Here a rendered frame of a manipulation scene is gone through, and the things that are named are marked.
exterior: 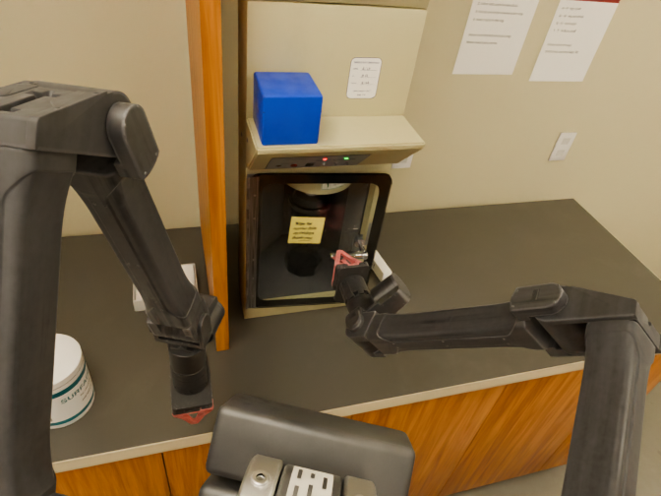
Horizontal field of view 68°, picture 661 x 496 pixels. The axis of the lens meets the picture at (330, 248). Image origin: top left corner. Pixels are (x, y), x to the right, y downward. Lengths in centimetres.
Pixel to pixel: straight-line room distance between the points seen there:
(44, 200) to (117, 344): 90
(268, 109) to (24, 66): 73
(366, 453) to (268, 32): 76
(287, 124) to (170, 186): 75
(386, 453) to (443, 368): 107
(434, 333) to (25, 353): 56
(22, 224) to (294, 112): 53
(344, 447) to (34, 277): 28
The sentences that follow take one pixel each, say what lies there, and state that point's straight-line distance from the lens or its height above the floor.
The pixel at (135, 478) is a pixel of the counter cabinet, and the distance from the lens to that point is 133.
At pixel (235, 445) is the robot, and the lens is 24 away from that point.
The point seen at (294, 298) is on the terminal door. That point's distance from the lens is 125.
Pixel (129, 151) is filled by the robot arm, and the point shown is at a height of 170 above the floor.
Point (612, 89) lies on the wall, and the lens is 200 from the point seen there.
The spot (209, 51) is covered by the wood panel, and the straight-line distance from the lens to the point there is 80.
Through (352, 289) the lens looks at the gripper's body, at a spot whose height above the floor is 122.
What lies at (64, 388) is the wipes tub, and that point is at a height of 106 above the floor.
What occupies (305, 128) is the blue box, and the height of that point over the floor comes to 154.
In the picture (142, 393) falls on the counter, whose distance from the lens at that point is 121.
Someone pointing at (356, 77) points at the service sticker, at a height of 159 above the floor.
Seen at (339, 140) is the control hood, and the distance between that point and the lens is 90.
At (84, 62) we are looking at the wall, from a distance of 138.
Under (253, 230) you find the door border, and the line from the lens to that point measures 109.
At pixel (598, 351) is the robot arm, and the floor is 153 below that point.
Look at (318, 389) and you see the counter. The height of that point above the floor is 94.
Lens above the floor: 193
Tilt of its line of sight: 40 degrees down
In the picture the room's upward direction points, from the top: 9 degrees clockwise
